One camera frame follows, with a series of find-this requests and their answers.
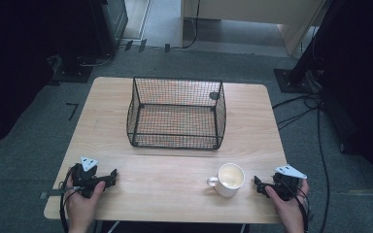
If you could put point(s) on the beige desk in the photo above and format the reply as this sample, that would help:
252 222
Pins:
255 9

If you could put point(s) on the black stand base plate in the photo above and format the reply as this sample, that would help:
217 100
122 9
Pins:
73 73

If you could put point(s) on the grey strip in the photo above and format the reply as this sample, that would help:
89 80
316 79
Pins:
50 194

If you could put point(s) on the person's right hand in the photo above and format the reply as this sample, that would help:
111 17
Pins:
288 213

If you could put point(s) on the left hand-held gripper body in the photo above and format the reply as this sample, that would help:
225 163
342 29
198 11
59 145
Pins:
84 179

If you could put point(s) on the dark curtain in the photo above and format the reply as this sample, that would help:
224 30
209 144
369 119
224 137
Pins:
19 64
366 81

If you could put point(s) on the person's left hand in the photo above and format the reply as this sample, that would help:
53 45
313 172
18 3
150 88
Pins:
81 210

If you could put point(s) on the white cup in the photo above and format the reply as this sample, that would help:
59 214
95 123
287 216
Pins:
229 179

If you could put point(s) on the black metal stand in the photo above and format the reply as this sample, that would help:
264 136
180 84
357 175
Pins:
304 64

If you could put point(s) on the black cabinet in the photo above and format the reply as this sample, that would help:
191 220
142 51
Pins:
110 22

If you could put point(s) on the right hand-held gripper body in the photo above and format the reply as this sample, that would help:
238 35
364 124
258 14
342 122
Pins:
286 185

